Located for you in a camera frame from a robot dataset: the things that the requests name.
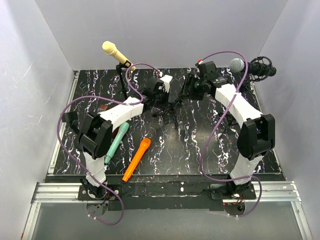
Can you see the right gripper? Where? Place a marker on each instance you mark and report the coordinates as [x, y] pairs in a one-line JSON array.
[[188, 81]]

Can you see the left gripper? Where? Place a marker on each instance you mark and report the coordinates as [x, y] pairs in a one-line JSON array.
[[166, 96]]

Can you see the black tripod mic stand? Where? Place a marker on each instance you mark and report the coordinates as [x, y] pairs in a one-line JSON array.
[[170, 111]]

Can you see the mint green microphone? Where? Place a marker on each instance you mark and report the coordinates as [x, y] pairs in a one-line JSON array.
[[122, 130]]

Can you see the orange microphone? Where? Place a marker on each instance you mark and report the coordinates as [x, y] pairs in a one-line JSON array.
[[144, 145]]

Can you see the cream mic round stand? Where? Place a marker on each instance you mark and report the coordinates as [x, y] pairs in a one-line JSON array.
[[119, 69]]

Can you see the cream microphone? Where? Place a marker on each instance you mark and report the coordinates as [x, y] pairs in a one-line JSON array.
[[111, 50]]

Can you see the silver mesh studio microphone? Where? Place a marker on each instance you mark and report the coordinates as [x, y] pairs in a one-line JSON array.
[[259, 68]]

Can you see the round base mic stand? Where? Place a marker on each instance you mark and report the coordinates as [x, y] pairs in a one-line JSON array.
[[71, 120]]

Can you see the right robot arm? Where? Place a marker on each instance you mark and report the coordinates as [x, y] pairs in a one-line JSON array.
[[257, 130]]

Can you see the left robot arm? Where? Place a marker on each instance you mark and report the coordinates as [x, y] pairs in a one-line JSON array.
[[95, 135]]

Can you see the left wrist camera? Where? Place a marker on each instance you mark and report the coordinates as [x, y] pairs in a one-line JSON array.
[[166, 79]]

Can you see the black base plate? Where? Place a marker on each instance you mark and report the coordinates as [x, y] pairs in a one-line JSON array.
[[168, 191]]

